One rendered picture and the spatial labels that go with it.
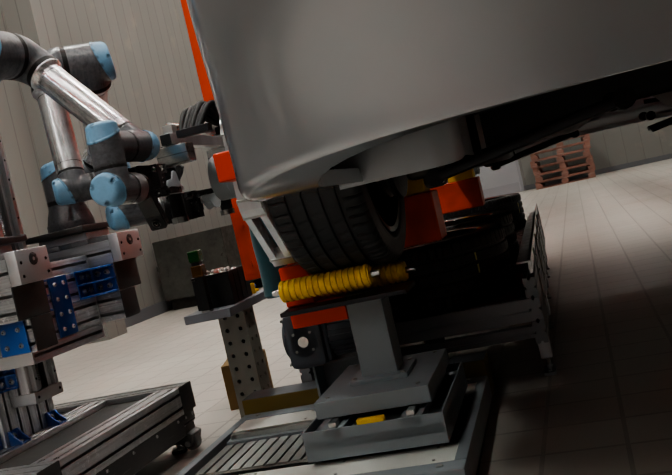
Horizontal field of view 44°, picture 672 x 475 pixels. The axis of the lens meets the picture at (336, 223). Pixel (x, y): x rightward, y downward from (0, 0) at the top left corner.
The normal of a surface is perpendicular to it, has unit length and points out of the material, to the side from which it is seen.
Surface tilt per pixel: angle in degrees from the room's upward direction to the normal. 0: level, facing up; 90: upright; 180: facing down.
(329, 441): 90
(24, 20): 90
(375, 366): 90
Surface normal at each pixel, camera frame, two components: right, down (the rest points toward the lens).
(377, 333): -0.24, 0.07
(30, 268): 0.94, -0.21
